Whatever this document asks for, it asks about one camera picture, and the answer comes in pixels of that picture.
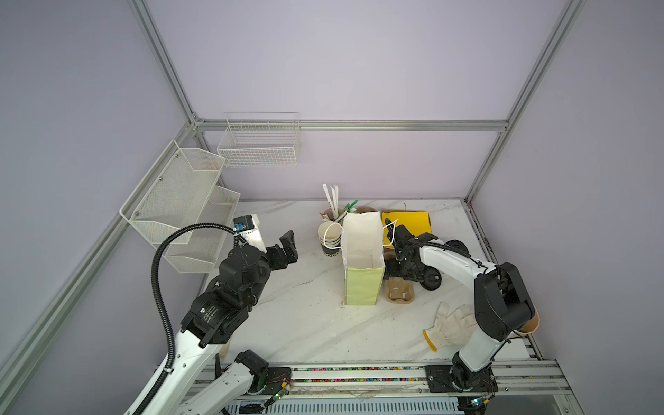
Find stack of black paper cups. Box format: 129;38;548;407
317;221;343;257

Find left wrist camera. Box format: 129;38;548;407
233;214;267;253

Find white work glove right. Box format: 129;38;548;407
423;302;477;352

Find cardboard box of napkins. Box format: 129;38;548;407
379;209;434;245

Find white wire basket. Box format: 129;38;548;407
217;112;301;168

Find stack of black cup lids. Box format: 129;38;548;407
415;266;442;292

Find white and green paper bag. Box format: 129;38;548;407
341;211;387;306

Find single brown pulp cup carrier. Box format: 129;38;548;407
382;251;415;304

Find tan bowl with green plant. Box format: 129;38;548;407
516;311;541;336

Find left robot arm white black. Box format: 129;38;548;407
128;223;298;414

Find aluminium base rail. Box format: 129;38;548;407
155;360;572;407

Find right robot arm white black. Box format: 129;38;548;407
384;220;537;392

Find yellow napkin stack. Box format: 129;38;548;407
382;211;433;242

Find white two-tier mesh shelf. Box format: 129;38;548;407
119;142;240;274

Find brown pulp cup carriers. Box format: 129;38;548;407
354;206;377;214

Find pink utensil holder cup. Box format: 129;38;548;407
320;207;344;223

